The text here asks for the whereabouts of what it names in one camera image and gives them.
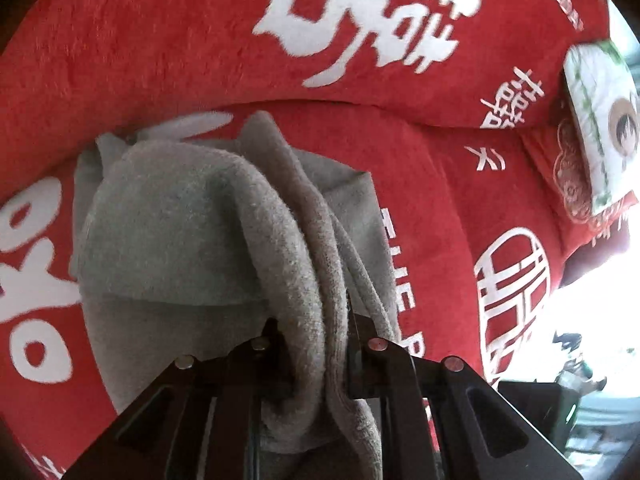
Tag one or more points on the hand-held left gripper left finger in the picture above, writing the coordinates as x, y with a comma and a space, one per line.
272, 356

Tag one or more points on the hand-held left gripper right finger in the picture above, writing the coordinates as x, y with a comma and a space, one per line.
361, 360

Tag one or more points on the grey fleece garment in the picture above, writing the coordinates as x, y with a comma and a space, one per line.
175, 220

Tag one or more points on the red embroidered cushion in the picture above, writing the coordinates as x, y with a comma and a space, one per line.
565, 185

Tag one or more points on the white cartoon print pillow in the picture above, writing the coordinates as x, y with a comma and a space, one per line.
600, 125

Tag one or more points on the red printed blanket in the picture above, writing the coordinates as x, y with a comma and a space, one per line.
150, 50

